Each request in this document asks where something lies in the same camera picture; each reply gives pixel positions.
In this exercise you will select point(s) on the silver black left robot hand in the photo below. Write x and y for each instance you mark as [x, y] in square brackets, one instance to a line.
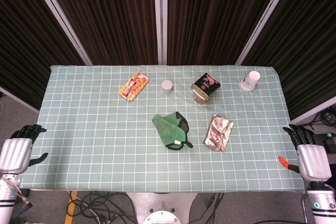
[14, 155]

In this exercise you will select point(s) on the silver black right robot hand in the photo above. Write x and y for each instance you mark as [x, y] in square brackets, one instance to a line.
[313, 162]

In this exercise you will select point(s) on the green cloth with black trim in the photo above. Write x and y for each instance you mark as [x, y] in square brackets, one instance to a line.
[168, 129]

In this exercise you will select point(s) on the black floor box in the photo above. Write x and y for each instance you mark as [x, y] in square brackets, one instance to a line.
[329, 145]

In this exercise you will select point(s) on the black power strip coloured labels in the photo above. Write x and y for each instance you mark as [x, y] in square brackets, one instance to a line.
[329, 135]

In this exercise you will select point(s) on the yellow floor tape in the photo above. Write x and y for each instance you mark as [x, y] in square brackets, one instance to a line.
[70, 208]

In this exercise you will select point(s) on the green checked tablecloth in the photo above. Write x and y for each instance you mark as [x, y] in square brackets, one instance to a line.
[105, 129]

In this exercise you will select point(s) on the crumpled silver foil snack bag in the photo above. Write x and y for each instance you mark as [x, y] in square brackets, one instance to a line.
[218, 133]

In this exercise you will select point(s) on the white paper cup blue print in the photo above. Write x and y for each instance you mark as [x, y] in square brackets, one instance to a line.
[249, 81]

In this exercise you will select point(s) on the dark brown curtain panel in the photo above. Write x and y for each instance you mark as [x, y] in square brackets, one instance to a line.
[309, 51]
[21, 37]
[210, 16]
[110, 16]

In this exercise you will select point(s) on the black luncheon meat tin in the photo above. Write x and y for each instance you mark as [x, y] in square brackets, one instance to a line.
[206, 83]

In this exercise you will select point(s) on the yellow snack box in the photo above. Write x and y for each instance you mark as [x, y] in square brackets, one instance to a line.
[134, 86]

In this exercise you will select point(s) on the small white jar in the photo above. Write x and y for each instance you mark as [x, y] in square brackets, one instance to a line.
[167, 86]

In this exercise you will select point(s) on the white partition base rail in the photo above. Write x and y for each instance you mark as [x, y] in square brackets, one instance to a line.
[315, 115]
[18, 99]

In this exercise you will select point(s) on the grey metal chair frame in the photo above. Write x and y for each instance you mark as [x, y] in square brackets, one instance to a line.
[305, 211]

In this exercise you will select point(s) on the white partition post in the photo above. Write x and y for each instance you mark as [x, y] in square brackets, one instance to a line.
[60, 16]
[160, 16]
[265, 19]

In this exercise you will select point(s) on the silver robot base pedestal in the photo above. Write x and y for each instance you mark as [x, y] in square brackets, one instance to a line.
[161, 208]

